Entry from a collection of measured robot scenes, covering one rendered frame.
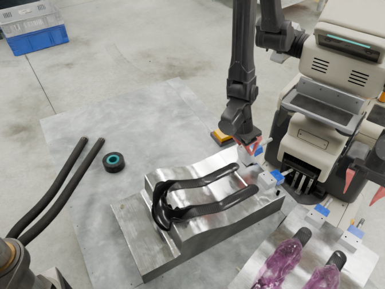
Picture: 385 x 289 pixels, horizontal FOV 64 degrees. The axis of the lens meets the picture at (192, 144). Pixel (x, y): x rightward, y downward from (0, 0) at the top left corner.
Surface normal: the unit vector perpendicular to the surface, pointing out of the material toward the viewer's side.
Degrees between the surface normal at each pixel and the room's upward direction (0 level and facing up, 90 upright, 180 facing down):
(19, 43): 91
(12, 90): 0
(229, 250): 0
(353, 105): 90
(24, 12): 88
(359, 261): 0
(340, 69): 98
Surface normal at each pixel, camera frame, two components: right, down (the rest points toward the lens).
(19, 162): 0.00, -0.70
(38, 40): 0.56, 0.60
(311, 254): 0.29, -0.85
